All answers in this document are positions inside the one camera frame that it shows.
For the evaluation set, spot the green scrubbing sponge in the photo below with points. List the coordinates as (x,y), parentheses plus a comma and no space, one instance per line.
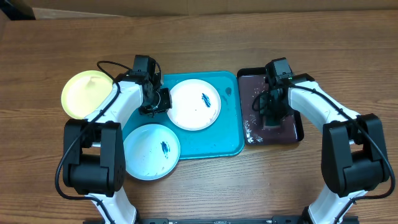
(269,122)

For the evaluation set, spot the light blue plate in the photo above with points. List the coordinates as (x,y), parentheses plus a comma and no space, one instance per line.
(151,152)

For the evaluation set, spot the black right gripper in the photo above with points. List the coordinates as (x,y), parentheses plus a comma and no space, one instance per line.
(265,111)

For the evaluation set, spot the teal plastic tray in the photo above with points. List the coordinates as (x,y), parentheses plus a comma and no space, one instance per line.
(225,137)

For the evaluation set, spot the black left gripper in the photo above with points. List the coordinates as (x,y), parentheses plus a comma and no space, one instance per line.
(166,103)

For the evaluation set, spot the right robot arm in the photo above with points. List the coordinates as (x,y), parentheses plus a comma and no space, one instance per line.
(354,162)

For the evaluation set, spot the black tray with water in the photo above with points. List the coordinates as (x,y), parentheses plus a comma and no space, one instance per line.
(252,82)

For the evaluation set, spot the white plate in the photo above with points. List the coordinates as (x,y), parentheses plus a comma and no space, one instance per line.
(196,105)

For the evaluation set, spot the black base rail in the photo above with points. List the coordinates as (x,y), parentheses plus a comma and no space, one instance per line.
(273,220)

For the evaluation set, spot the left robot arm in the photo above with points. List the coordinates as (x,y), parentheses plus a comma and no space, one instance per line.
(93,161)

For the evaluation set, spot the yellow plate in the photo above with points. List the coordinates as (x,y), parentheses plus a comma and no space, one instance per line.
(84,92)

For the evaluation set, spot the cardboard backdrop panel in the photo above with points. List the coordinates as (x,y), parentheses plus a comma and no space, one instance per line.
(200,7)

